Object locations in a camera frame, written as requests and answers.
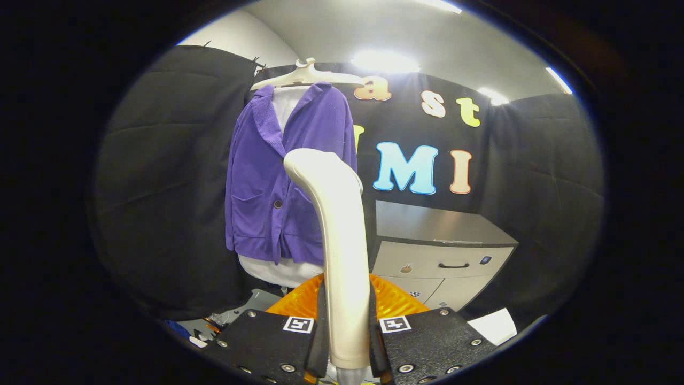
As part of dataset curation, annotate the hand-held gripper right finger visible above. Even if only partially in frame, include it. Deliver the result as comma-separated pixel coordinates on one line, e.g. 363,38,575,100
368,274,498,385

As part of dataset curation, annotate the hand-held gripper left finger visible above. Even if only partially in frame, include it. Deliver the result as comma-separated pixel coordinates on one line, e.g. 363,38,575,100
214,273,329,385

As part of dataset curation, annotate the white garment steamer head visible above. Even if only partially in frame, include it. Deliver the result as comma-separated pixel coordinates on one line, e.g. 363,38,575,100
283,148,372,372

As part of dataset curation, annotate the purple corduroy jacket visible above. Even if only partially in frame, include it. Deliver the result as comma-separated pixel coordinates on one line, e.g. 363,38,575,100
224,82,359,267

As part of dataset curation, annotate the white plastic clothes hanger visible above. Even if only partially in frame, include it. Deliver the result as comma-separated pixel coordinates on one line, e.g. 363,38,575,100
250,58,365,90

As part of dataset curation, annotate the white box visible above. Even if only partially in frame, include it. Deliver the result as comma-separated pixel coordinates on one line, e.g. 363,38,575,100
468,307,518,347

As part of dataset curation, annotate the grey cabinet with dark top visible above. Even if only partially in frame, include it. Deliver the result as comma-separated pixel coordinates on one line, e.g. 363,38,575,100
370,200,519,312

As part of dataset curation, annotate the small ceiling light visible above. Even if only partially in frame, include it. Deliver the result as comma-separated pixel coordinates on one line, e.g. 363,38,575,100
478,87,509,106

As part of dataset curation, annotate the long ceiling light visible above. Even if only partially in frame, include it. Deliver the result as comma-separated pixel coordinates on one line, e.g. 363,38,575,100
350,51,421,74

